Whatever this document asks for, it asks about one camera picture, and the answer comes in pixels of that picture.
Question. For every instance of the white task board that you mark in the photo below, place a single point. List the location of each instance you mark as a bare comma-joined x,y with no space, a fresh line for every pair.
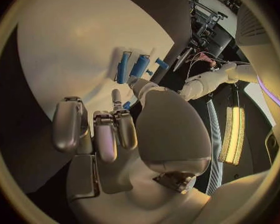
72,50

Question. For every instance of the long thin blue cylinder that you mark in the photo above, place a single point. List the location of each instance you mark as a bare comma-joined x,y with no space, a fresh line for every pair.
123,69

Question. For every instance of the small blue peg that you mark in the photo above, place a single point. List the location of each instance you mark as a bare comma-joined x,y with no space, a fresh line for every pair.
149,72

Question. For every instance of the large blue cylinder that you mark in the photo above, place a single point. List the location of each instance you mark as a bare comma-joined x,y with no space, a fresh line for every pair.
141,65

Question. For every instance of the workshop desk with equipment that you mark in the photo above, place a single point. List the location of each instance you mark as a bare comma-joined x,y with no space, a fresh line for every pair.
214,7

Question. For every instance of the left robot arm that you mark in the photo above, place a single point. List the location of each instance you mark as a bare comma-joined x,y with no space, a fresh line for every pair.
212,82

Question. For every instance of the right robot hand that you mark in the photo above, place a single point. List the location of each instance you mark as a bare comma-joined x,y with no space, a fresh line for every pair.
172,130

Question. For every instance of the glowing light bar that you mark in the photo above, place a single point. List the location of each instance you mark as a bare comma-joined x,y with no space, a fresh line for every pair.
233,134

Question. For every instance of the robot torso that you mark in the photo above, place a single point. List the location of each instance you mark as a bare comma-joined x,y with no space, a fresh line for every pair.
268,59

